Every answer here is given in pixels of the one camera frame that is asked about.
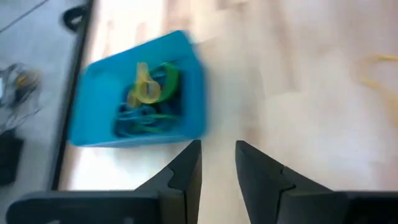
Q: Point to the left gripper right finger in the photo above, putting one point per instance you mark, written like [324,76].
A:
[270,199]

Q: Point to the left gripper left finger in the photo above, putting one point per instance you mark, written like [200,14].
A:
[93,207]

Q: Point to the teal rubber band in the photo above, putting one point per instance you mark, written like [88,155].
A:
[130,116]

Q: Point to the green rubber band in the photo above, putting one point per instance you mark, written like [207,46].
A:
[172,84]
[155,117]

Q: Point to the yellow rubber band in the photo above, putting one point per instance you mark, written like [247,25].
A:
[388,58]
[146,96]

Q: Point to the teal plastic bin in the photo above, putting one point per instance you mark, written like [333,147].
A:
[99,102]

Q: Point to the black computer case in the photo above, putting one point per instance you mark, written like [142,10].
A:
[9,158]

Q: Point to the black clamp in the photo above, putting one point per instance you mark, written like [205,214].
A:
[66,18]

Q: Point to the black aluminium rig frame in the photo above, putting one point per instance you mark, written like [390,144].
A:
[72,93]

